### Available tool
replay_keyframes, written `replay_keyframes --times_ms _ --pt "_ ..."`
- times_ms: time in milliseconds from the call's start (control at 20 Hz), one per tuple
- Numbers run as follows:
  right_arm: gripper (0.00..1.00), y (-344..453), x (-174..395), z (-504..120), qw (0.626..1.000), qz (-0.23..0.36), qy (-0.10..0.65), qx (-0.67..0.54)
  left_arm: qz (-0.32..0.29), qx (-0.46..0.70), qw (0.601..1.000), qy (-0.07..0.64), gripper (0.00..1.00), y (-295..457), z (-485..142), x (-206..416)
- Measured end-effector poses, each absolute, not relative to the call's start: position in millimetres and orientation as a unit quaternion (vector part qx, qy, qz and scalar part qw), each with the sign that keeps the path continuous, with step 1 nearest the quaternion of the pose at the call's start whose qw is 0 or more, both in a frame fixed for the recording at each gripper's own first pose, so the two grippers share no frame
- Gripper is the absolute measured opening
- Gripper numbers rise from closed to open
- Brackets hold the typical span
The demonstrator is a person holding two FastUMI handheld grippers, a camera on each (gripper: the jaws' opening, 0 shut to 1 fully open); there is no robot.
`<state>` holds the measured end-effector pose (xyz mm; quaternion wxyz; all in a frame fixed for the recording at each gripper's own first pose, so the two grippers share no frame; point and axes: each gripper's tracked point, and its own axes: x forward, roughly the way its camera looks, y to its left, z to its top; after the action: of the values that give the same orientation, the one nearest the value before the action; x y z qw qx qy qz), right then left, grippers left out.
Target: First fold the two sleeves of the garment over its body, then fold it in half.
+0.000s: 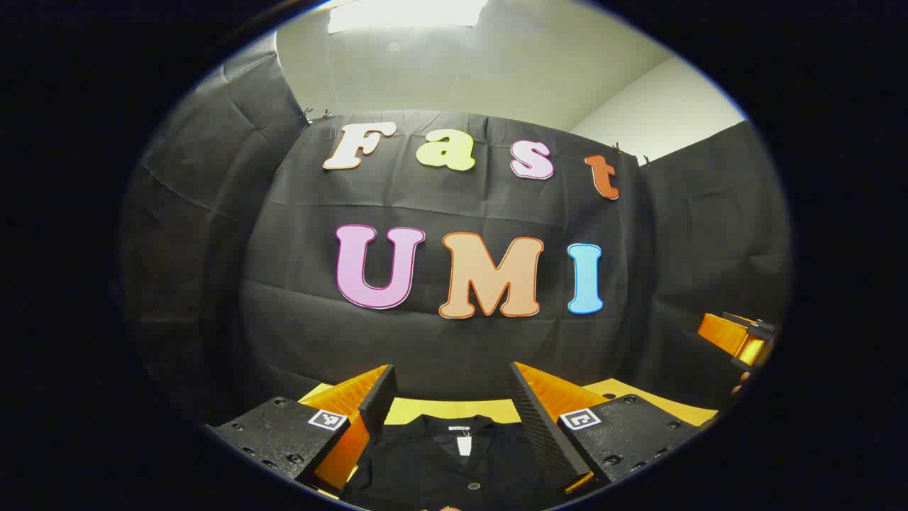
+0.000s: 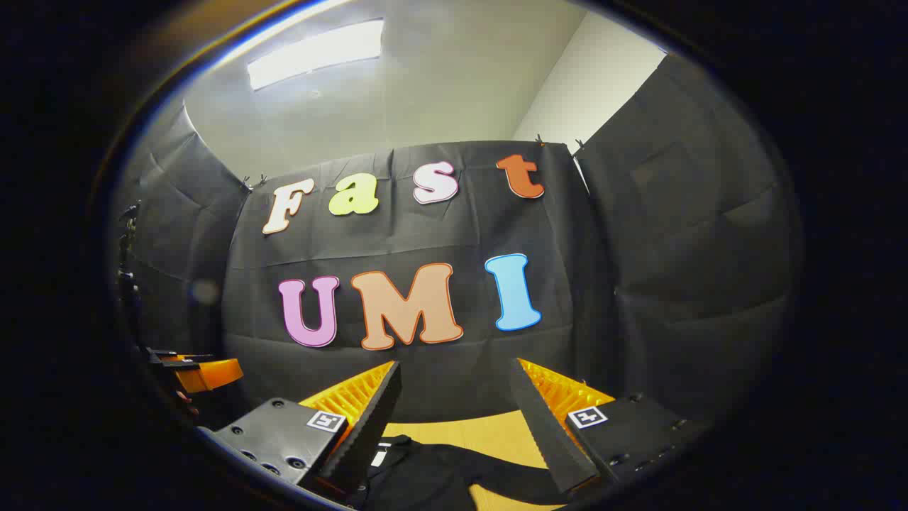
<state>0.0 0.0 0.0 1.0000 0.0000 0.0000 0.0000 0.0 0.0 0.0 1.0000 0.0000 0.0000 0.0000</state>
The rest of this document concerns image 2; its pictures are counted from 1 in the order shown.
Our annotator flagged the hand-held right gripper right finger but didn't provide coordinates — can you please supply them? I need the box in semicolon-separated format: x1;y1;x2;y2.
507;357;710;498

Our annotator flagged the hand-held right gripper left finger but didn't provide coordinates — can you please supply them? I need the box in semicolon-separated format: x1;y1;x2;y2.
197;361;403;506

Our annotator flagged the black garment with white tag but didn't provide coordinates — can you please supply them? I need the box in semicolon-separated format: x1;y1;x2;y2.
355;434;568;511

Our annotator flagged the black backdrop cloth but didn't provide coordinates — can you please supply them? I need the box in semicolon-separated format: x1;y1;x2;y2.
113;53;802;427

